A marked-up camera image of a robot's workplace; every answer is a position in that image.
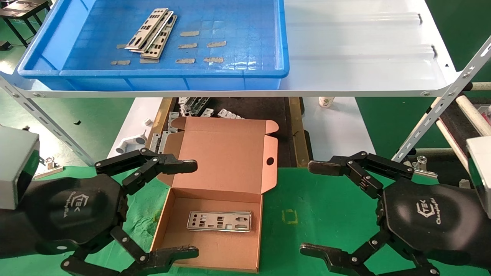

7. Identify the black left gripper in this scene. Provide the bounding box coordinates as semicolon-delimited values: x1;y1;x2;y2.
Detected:
0;174;128;258

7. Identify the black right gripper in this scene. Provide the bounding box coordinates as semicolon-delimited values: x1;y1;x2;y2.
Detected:
300;151;491;276

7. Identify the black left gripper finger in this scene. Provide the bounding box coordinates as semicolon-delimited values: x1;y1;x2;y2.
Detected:
61;225;200;276
95;148;198;196

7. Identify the brown cardboard box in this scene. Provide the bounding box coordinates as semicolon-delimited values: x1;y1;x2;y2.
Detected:
149;116;279;273

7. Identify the blue plastic tray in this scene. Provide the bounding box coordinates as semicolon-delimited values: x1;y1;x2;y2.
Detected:
17;0;290;91

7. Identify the white plastic pipe fitting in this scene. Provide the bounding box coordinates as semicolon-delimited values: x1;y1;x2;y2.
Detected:
115;130;148;154

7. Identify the silver binder clip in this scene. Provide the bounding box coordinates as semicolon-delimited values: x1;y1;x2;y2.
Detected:
38;156;64;180
412;155;439;179

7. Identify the white base shelf board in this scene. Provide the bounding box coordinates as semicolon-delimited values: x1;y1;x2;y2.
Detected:
104;97;381;168

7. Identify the black rubber mat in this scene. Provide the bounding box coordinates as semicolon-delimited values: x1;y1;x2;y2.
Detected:
441;98;491;181

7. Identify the black side table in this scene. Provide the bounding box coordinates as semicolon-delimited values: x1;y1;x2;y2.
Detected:
0;0;52;47

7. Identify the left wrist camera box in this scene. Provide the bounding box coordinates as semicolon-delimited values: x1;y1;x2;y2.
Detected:
0;126;41;210

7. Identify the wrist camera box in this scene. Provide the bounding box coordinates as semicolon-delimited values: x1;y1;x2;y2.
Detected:
0;126;41;210
466;136;491;218

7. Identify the perforated grey shelf post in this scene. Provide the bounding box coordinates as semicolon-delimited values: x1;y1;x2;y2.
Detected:
387;36;491;167
0;82;98;167

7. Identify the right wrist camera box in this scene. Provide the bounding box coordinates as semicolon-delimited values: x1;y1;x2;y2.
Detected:
466;136;491;218

